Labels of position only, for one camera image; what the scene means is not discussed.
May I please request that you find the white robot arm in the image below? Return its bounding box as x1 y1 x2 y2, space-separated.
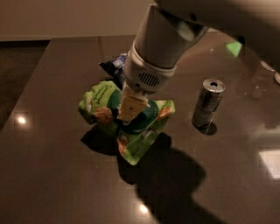
118 0 280 123

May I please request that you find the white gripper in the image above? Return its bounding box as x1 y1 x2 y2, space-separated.
117 41 177 123

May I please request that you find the green rice chip bag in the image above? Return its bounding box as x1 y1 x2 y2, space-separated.
78 80 175 165

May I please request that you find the silver drink can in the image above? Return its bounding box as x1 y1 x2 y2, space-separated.
192 79 226 129

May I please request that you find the blue chip bag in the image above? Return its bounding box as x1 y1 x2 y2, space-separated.
99 53 127 89

